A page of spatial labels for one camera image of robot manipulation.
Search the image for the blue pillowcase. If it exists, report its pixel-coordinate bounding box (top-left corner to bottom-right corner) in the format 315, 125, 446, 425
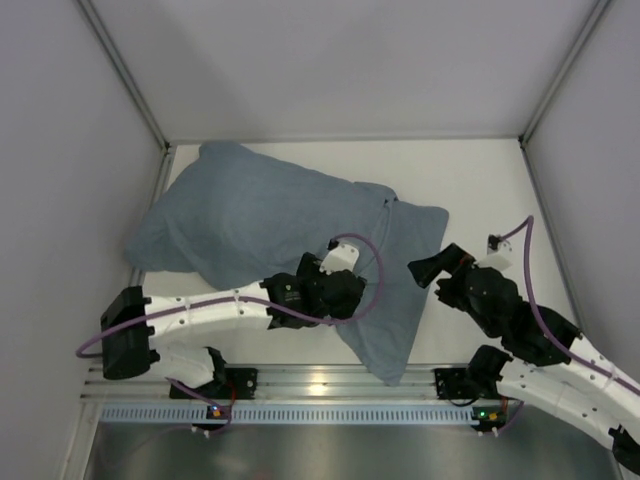
125, 141, 449, 386

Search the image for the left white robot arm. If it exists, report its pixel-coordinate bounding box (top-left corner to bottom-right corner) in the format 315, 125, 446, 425
100, 243, 366, 389

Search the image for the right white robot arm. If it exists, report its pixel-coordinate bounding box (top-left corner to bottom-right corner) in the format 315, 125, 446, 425
408, 244, 639, 473

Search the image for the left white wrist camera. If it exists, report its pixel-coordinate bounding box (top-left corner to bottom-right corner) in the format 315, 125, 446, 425
319, 240, 360, 275

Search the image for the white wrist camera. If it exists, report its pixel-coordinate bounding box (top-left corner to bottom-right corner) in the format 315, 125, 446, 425
319, 240, 360, 275
480, 235, 514, 271

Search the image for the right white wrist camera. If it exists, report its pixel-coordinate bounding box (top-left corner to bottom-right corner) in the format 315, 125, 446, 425
480, 235, 514, 271

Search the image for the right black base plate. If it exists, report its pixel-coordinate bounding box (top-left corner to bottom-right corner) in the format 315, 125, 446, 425
433, 367, 501, 406

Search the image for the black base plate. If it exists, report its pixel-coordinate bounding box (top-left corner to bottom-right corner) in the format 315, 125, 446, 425
433, 367, 501, 406
169, 367, 258, 401

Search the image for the aluminium mounting rail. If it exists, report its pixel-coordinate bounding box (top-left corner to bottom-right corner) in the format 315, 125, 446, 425
79, 363, 621, 401

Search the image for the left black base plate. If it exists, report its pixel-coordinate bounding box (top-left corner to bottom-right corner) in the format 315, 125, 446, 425
169, 367, 258, 401

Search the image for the slotted grey cable duct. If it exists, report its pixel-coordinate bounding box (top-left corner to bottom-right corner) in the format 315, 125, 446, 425
100, 402, 504, 426

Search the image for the right aluminium frame post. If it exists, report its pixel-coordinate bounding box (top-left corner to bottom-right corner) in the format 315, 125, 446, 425
518, 0, 615, 151

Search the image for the aluminium frame post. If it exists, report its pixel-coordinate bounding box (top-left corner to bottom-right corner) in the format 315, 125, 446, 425
74, 0, 174, 361
518, 0, 615, 151

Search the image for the left aluminium frame post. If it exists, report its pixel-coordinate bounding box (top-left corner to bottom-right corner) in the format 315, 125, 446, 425
74, 0, 174, 361

